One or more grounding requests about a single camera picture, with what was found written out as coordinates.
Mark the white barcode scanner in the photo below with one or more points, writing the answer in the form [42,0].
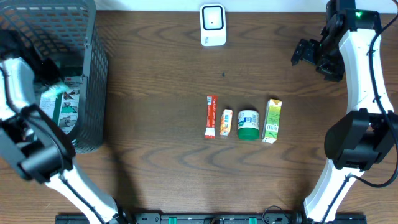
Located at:
[213,25]

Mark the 3M gloves package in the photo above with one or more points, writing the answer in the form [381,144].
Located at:
[61,101]

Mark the green lid white jar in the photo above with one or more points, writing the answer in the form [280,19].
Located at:
[248,125]

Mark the small orange box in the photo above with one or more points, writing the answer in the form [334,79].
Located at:
[226,120]

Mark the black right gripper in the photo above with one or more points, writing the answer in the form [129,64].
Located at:
[310,55]

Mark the red sachet stick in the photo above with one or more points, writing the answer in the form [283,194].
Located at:
[211,116]

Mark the green tea carton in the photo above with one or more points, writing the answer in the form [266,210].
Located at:
[271,122]

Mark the grey plastic basket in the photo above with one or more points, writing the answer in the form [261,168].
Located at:
[65,32]

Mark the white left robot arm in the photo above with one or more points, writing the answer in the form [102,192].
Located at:
[32,144]

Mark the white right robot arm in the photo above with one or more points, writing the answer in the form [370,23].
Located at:
[349,49]

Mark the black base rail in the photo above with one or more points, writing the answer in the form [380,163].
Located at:
[272,218]

